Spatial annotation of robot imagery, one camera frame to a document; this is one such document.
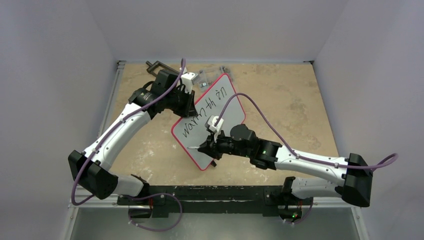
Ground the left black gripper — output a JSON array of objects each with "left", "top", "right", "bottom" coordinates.
[{"left": 165, "top": 86, "right": 196, "bottom": 118}]

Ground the red framed whiteboard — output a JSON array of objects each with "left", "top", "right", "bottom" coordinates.
[{"left": 171, "top": 73, "right": 246, "bottom": 171}]

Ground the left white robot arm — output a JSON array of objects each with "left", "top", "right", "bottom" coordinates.
[{"left": 68, "top": 69, "right": 198, "bottom": 206}]

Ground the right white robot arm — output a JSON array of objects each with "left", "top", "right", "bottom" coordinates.
[{"left": 197, "top": 124, "right": 373, "bottom": 208}]

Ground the clear plastic parts box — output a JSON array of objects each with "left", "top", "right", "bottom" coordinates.
[{"left": 196, "top": 65, "right": 234, "bottom": 92}]

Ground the black metal clamp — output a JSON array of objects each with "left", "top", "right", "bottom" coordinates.
[{"left": 145, "top": 60, "right": 175, "bottom": 76}]

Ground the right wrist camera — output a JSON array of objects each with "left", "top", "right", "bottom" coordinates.
[{"left": 205, "top": 115, "right": 224, "bottom": 143}]

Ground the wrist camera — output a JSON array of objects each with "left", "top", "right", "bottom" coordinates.
[
  {"left": 180, "top": 67, "right": 199, "bottom": 94},
  {"left": 205, "top": 115, "right": 224, "bottom": 143}
]

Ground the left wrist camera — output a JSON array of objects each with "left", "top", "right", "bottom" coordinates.
[{"left": 180, "top": 67, "right": 199, "bottom": 94}]

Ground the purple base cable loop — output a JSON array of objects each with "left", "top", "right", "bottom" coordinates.
[{"left": 128, "top": 192, "right": 183, "bottom": 232}]

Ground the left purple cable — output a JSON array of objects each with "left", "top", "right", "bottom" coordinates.
[{"left": 71, "top": 58, "right": 186, "bottom": 206}]

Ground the aluminium frame rail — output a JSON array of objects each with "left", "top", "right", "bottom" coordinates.
[{"left": 68, "top": 60, "right": 126, "bottom": 206}]

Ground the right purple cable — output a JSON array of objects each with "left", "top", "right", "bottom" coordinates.
[{"left": 215, "top": 93, "right": 399, "bottom": 171}]

